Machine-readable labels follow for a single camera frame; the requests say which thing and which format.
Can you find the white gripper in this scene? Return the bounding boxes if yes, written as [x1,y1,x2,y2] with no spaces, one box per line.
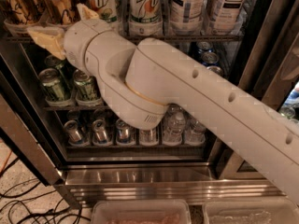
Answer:
[27,3,115,76]

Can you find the orange lacroix can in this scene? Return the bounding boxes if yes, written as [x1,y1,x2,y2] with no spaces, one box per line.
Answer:
[0,0,45,24]
[44,0,81,25]

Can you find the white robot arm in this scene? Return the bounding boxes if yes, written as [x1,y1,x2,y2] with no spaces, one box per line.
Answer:
[27,17,299,203]

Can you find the second row left green can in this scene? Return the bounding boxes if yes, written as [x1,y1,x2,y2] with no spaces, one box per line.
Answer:
[43,53,73,89]

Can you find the left 7UP can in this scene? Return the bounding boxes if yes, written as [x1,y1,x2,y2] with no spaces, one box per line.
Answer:
[88,0,118,23]

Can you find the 7up can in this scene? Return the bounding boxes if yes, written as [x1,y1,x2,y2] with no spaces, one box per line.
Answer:
[88,0,118,23]
[129,0,160,24]

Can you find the front left green can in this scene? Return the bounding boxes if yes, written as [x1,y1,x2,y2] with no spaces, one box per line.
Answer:
[38,68,70,102]

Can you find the front right green can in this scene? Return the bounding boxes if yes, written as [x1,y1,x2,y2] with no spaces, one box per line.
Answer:
[73,69,99,101]

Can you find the right 7UP can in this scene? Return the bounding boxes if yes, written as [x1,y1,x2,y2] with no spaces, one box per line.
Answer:
[129,0,160,24]

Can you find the left silver blue can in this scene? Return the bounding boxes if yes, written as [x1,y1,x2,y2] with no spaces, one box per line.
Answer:
[64,120,84,143]

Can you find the silver blue can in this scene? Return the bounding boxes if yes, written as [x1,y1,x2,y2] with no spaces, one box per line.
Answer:
[116,119,132,143]
[92,119,109,143]
[64,120,84,143]

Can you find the steel fridge door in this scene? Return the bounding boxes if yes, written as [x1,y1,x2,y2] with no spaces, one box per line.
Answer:
[0,43,82,209]

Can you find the middle silver blue can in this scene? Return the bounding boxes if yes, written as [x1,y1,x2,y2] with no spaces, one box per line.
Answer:
[92,119,109,143]

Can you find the right silver blue can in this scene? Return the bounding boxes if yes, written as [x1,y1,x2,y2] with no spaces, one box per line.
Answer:
[116,119,132,143]

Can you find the second row right Pepsi can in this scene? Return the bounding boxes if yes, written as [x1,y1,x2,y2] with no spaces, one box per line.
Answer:
[201,52,219,66]

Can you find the front right Pepsi can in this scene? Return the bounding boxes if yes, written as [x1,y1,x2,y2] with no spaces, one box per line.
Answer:
[207,65,224,77]

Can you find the left Teas Tea bottle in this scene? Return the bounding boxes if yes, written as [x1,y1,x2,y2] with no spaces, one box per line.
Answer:
[170,0,204,23]

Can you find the teas tea bottle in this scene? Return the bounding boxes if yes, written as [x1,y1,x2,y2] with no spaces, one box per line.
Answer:
[170,0,204,23]
[208,0,245,23]

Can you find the left water bottle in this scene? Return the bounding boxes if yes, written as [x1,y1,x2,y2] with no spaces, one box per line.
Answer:
[139,129,157,146]

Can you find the water bottle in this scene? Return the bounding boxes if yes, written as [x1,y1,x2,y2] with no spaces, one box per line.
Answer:
[185,119,206,146]
[139,129,157,146]
[163,105,186,146]

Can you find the middle water bottle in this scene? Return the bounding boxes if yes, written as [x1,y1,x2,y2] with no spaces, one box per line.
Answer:
[163,105,186,146]

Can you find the right Teas Tea bottle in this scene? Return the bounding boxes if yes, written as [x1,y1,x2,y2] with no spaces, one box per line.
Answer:
[208,0,245,23]

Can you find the right water bottle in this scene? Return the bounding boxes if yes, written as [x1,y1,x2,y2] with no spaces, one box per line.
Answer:
[185,119,206,146]

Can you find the left clear plastic bin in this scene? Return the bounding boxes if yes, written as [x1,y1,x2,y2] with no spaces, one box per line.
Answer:
[90,200,192,224]

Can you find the clear plastic bin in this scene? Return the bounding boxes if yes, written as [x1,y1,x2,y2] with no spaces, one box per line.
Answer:
[203,197,299,224]
[90,200,192,224]

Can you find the right clear plastic bin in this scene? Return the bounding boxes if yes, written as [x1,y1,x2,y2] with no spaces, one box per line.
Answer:
[203,197,299,224]

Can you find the top wire shelf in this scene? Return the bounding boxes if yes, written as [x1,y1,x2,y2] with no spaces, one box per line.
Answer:
[5,35,243,43]

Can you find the wire shelf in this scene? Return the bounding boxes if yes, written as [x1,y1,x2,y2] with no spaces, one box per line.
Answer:
[44,105,110,111]
[5,35,243,43]

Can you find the middle wire shelf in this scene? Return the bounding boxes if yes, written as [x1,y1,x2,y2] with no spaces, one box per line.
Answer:
[44,105,110,111]

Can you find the black floor cables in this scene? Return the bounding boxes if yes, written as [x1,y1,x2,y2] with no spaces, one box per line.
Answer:
[0,157,92,224]

